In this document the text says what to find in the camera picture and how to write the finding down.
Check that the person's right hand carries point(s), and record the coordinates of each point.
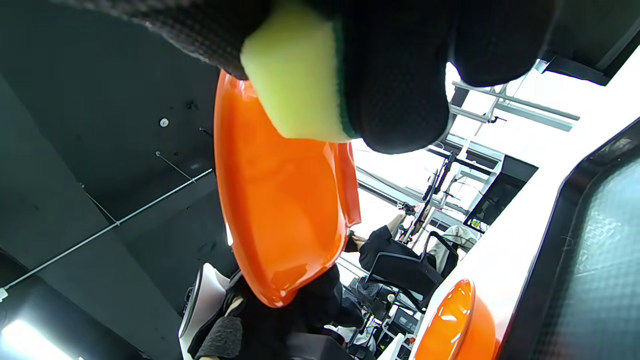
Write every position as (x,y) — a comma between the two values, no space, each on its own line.
(395,75)

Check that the person's left hand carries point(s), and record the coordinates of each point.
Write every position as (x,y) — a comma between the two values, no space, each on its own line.
(310,315)

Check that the green yellow sponge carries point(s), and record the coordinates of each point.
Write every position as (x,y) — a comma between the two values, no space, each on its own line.
(295,75)

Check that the orange bowl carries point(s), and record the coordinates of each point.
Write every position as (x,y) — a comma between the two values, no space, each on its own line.
(455,330)
(280,210)

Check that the black office chair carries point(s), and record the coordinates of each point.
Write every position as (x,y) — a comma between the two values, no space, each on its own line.
(405,272)

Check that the black rolling display cabinet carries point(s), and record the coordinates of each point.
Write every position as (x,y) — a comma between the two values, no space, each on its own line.
(500,195)

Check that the white garment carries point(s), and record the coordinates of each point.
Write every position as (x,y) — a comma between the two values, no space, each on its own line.
(455,240)

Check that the black tray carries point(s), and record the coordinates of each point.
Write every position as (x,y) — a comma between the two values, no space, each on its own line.
(590,260)

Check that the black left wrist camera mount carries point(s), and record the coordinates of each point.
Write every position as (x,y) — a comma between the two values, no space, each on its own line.
(315,347)

